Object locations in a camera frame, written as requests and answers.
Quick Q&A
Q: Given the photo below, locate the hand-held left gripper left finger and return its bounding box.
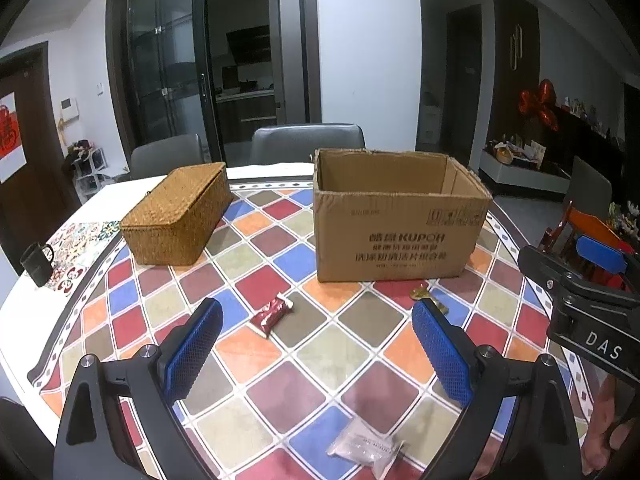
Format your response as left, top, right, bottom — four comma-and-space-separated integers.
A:
52, 297, 224, 480

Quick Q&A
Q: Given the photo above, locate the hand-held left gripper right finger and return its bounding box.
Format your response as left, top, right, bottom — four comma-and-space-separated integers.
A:
411, 297, 586, 480

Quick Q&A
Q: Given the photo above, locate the red foil balloon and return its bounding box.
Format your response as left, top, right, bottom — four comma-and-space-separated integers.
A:
517, 79, 561, 133

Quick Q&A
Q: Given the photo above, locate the low white cabinet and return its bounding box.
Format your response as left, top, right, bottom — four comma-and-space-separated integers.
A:
477, 147, 571, 201

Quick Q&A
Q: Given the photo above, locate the sliding glass door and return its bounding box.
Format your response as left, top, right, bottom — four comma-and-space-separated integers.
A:
107, 0, 223, 161

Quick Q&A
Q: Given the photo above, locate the black range hood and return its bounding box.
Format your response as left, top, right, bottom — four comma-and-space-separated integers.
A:
226, 25, 273, 66

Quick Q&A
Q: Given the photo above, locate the white shoe rack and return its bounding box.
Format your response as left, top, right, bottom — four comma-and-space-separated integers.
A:
62, 137, 131, 203

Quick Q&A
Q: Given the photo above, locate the cardboard box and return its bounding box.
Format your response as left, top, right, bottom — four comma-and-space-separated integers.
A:
312, 147, 493, 283

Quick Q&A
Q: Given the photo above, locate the flower bunch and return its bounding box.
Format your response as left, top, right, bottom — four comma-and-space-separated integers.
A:
605, 200, 640, 241

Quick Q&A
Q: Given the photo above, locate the floral placemat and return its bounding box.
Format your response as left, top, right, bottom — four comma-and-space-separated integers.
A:
47, 220, 126, 296

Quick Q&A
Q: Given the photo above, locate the gold candy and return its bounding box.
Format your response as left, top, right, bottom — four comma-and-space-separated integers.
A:
410, 282, 448, 317

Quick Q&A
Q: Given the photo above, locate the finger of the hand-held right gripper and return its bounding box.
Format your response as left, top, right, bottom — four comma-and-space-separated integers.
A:
517, 244, 640, 307
575, 235, 629, 286

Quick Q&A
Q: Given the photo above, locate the dark interior door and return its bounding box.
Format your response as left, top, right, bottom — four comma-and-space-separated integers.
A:
445, 4, 483, 166

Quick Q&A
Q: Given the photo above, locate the dark wardrobe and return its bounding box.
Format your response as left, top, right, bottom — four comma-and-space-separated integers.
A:
490, 0, 543, 153

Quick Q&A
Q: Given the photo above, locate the dark sideboard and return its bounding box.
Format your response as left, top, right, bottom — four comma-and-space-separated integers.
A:
550, 105, 626, 181

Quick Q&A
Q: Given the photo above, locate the dark red snack packet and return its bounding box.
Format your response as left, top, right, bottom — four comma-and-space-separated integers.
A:
249, 296, 293, 337

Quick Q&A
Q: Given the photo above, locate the woven rattan box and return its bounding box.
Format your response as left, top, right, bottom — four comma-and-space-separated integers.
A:
120, 161, 233, 266

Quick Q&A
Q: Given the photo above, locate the brown wooden door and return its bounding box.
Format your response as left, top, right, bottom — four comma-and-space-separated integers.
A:
0, 42, 76, 271

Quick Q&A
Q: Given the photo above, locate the clear plastic sachet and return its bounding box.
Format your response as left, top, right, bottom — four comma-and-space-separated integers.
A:
327, 419, 406, 478

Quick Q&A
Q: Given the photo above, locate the person's right hand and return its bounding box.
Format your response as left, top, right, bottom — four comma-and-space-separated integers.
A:
582, 375, 635, 478

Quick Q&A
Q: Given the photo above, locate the kitchen counter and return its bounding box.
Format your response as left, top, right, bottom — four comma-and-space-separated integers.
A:
215, 89, 278, 146

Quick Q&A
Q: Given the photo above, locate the red door poster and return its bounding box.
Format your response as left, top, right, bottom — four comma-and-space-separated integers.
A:
0, 91, 28, 183

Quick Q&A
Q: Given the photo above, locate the wooden child chair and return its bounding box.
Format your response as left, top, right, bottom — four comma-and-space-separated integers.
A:
537, 200, 640, 286

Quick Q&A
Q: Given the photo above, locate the black mug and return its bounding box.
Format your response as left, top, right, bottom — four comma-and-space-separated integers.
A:
20, 241, 56, 288

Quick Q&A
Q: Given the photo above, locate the silver refrigerator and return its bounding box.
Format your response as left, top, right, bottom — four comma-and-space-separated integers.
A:
267, 0, 321, 126

